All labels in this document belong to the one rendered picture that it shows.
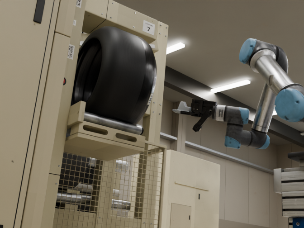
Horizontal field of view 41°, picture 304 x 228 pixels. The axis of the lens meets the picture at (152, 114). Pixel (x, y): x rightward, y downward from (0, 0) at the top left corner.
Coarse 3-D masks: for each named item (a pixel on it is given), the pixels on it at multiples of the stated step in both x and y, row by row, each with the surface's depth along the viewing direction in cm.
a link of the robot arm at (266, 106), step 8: (280, 48) 185; (280, 56) 183; (280, 64) 185; (264, 88) 191; (264, 96) 191; (272, 96) 189; (264, 104) 190; (272, 104) 190; (256, 112) 194; (264, 112) 190; (272, 112) 192; (256, 120) 193; (264, 120) 191; (256, 128) 192; (264, 128) 192; (256, 136) 192; (264, 136) 193; (256, 144) 192; (264, 144) 193
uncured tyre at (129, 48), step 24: (96, 48) 235; (120, 48) 196; (144, 48) 206; (96, 72) 243; (120, 72) 192; (144, 72) 199; (72, 96) 233; (96, 96) 194; (120, 96) 194; (144, 96) 200; (120, 120) 202
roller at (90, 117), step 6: (84, 114) 189; (90, 114) 191; (96, 114) 194; (84, 120) 190; (90, 120) 191; (96, 120) 192; (102, 120) 194; (108, 120) 196; (114, 120) 198; (108, 126) 197; (114, 126) 198; (120, 126) 199; (126, 126) 201; (132, 126) 203; (138, 126) 206; (132, 132) 204; (138, 132) 205
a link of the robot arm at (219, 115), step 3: (219, 105) 194; (222, 105) 194; (225, 105) 194; (216, 108) 193; (219, 108) 192; (222, 108) 192; (216, 111) 192; (219, 111) 192; (222, 111) 192; (216, 114) 192; (219, 114) 192; (222, 114) 191; (216, 117) 193; (219, 117) 192; (222, 117) 192; (219, 120) 194; (222, 120) 193
